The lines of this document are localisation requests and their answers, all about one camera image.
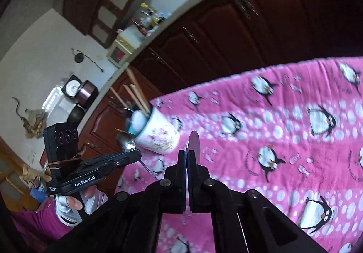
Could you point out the person's left hand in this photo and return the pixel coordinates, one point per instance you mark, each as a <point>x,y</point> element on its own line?
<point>66,207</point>

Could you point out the cream microwave oven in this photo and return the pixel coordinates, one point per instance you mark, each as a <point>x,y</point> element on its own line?
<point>120,48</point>

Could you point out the group of condiment bottles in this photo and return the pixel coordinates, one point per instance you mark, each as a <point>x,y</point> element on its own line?
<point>149,18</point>

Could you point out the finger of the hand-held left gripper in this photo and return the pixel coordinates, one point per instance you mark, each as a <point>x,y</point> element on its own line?
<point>124,158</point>

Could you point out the grey kitchen countertop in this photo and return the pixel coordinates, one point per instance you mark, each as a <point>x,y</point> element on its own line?
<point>170,18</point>

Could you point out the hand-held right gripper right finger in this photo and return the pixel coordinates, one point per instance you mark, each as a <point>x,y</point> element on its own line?
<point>192,182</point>

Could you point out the brown wooden wall cabinet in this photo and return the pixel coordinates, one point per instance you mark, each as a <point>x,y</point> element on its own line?
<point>113,8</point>

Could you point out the round black wall fixture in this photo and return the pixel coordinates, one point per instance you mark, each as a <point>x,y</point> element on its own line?
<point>78,57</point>

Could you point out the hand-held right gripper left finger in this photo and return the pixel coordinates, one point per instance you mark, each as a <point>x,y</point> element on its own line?
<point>181,173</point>

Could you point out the pile of ginger roots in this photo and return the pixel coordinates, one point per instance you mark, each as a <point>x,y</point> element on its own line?
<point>35,125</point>

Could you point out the wooden chopstick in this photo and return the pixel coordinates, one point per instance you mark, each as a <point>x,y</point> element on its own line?
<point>116,96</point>
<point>138,89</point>
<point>132,96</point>

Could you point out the brown wooden base cabinets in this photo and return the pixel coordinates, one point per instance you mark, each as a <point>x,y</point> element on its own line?
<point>227,28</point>

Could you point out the person's left forearm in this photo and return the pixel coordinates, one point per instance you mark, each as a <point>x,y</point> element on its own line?
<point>37,224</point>

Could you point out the open rice cooker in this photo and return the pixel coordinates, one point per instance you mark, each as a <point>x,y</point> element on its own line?
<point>88,92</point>

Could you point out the black pot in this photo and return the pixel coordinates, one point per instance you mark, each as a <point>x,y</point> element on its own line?
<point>75,114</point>

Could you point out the pink penguin blanket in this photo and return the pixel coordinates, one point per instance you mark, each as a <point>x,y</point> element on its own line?
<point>283,142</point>

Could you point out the white floral cup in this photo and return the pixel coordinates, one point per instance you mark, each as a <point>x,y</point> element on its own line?
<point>158,135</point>

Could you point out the metal fork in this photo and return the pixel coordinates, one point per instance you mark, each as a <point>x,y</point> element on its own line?
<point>126,111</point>

